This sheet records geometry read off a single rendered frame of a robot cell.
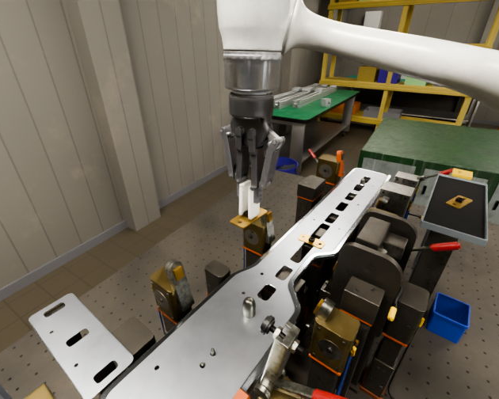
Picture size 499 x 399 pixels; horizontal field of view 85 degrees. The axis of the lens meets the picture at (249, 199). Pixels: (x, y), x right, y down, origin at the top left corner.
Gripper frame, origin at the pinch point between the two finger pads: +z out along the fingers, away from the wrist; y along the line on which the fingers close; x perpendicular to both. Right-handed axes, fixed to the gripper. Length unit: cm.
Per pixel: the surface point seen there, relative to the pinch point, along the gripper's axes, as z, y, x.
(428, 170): 64, -19, -237
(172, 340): 29.9, 6.7, 18.2
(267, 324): 8.2, -15.8, 16.0
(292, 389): 20.1, -20.7, 15.2
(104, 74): -10, 185, -68
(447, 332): 55, -46, -49
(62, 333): 30, 27, 32
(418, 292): 20.8, -32.8, -20.1
